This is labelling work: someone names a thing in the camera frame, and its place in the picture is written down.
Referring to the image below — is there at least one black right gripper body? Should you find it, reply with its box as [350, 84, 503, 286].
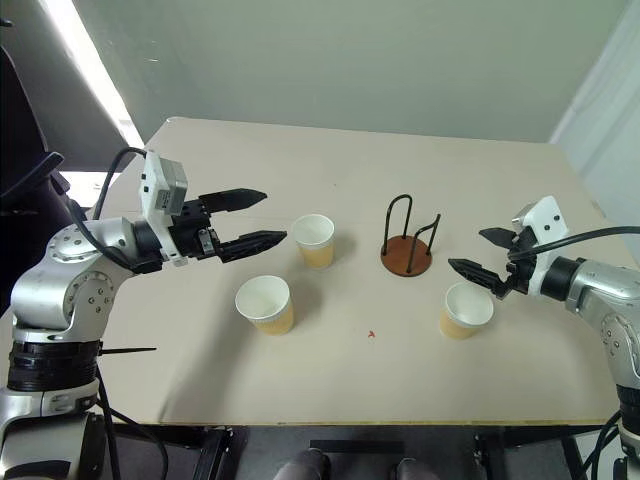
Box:
[493, 227, 535, 301]

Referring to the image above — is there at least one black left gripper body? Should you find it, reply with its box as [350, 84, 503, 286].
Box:
[167, 195, 224, 261]

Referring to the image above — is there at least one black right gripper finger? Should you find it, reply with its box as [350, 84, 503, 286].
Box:
[478, 227, 516, 248]
[447, 258, 504, 296]

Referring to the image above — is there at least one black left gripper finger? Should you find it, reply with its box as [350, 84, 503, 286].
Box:
[217, 230, 289, 264]
[199, 188, 268, 215]

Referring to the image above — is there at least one tan paper cup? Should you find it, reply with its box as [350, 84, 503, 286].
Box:
[234, 274, 295, 336]
[439, 282, 496, 341]
[291, 213, 336, 271]

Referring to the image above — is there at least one black office chair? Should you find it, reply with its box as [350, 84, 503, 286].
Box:
[0, 19, 71, 227]

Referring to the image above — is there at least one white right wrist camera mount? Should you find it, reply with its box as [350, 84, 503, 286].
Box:
[511, 195, 571, 297]

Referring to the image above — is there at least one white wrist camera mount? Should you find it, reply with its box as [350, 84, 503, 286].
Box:
[511, 195, 571, 297]
[137, 148, 191, 265]

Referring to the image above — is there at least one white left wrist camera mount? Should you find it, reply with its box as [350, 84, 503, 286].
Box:
[137, 148, 191, 265]

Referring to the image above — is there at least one brown wire cup holder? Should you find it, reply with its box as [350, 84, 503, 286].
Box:
[379, 194, 442, 277]

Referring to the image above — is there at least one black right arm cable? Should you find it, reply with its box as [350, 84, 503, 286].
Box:
[507, 226, 640, 261]

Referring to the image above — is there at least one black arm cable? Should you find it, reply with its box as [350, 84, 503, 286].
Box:
[507, 226, 640, 261]
[91, 146, 149, 222]

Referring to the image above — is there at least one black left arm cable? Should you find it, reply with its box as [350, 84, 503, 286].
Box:
[91, 146, 149, 222]

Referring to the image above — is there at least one black cable tie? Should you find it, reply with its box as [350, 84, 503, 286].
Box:
[97, 346, 157, 357]

